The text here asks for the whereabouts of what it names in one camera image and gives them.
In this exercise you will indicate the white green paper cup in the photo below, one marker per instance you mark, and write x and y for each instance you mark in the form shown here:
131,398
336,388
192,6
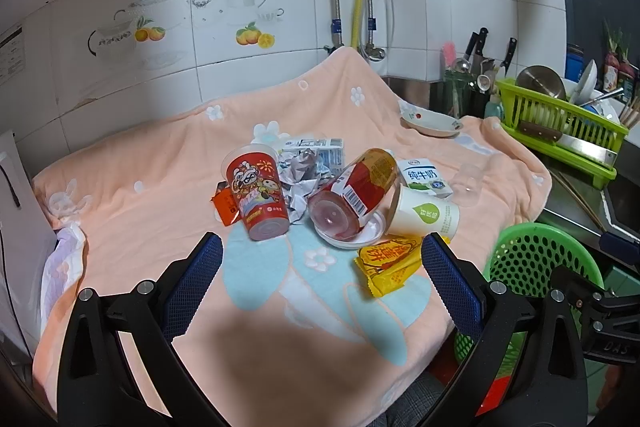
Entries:
416,213

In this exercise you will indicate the clear plastic cup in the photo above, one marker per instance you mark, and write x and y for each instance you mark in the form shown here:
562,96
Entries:
467,185

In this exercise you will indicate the green dish rack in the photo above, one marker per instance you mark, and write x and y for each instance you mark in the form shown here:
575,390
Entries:
521,104

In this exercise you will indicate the steel bowl in rack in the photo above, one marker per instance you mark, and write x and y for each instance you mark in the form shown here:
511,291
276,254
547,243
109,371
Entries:
542,79

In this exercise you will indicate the blue white milk carton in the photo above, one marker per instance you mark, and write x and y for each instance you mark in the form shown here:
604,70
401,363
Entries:
420,174

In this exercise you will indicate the red cartoon paper cup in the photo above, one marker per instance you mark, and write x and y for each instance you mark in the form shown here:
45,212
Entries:
252,175

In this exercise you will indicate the red plastic stool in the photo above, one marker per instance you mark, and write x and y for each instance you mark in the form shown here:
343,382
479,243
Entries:
443,369

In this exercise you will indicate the green perforated trash basket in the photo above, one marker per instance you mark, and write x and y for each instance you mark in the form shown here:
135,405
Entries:
526,254

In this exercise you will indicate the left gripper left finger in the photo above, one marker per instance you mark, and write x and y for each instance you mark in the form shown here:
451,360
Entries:
96,386

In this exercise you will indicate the cleaver knife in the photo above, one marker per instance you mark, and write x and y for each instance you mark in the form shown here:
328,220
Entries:
601,155

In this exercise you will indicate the yellow snack wrapper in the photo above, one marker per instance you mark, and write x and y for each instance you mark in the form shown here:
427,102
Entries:
389,265

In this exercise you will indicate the utensil holder jar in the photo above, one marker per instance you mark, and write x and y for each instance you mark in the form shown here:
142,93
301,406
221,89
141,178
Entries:
453,95

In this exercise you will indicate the white ceramic dish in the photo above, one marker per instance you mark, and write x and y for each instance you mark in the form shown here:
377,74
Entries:
432,124

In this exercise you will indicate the white plastic lid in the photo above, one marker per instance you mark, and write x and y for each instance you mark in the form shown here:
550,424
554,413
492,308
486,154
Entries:
371,233

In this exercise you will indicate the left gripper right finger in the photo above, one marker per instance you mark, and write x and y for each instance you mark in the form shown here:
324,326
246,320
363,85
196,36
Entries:
548,385

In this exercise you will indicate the orange snack packet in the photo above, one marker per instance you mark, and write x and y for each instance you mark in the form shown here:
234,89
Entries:
226,209

